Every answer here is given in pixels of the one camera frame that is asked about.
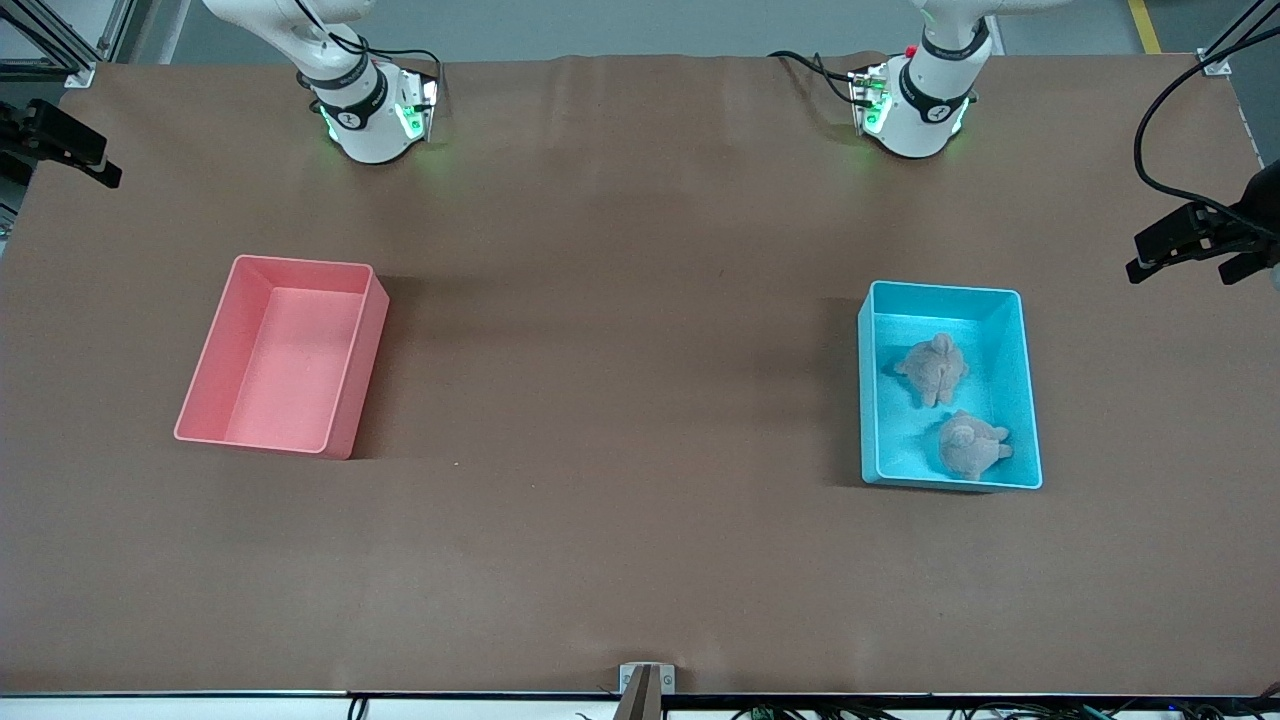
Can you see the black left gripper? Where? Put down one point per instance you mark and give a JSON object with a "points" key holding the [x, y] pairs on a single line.
{"points": [[1256, 212]]}

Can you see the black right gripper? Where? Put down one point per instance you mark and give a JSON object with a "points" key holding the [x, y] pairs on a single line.
{"points": [[20, 127]]}

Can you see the grey plush toy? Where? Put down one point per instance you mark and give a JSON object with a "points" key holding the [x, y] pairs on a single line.
{"points": [[972, 448], [932, 370]]}

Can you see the left arm base connector plate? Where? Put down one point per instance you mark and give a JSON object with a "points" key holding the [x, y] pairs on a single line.
{"points": [[868, 100]]}

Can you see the right arm base connector plate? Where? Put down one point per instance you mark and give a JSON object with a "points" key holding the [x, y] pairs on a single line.
{"points": [[418, 105]]}

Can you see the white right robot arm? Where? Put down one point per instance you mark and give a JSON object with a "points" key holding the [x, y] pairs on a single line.
{"points": [[370, 130]]}

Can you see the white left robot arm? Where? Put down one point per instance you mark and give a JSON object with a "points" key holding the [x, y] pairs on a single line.
{"points": [[920, 120]]}

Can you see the pink plastic box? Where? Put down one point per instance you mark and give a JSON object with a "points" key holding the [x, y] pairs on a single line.
{"points": [[290, 380]]}

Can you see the blue plastic box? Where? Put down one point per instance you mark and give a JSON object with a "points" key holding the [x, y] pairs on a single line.
{"points": [[900, 450]]}

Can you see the brown table mat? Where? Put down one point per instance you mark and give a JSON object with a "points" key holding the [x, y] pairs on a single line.
{"points": [[700, 560]]}

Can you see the aluminium frame profile with foot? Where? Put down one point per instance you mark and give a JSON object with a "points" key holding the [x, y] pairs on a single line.
{"points": [[78, 74], [1215, 63]]}

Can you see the upright aluminium frame profile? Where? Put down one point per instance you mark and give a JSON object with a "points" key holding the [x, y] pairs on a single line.
{"points": [[118, 30]]}

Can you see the grey metal bracket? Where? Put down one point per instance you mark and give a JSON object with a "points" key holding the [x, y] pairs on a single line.
{"points": [[668, 680]]}

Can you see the brown post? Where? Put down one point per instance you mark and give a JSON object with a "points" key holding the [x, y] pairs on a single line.
{"points": [[640, 700]]}

